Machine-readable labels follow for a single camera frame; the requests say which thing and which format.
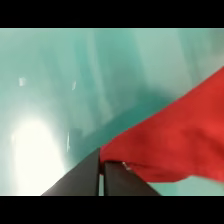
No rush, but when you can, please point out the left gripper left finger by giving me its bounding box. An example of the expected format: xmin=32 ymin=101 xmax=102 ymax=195
xmin=41 ymin=147 xmax=101 ymax=197

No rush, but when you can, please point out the red T-shirt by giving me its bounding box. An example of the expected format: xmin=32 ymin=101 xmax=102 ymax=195
xmin=99 ymin=66 xmax=224 ymax=184

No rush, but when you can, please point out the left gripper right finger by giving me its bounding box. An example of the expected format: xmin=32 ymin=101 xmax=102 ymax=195
xmin=103 ymin=161 xmax=162 ymax=197

